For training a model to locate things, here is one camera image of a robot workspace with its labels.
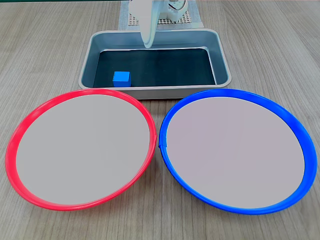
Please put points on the steel tray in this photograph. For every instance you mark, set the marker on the steel tray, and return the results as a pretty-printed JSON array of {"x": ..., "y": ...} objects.
[{"x": 222, "y": 67}]

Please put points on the blue cube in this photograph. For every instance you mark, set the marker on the blue cube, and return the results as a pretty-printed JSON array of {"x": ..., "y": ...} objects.
[{"x": 121, "y": 79}]

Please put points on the black tray mat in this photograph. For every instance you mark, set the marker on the black tray mat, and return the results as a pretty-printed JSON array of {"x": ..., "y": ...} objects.
[{"x": 162, "y": 67}]

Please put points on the blue-rimmed white plate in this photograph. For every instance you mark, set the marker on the blue-rimmed white plate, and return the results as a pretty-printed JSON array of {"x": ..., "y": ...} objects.
[{"x": 235, "y": 152}]

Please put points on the red-rimmed white plate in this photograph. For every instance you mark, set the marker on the red-rimmed white plate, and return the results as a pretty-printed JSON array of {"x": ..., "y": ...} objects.
[{"x": 82, "y": 150}]

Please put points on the pale perforated base plate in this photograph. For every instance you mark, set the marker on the pale perforated base plate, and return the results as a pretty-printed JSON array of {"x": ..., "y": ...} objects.
[{"x": 186, "y": 18}]

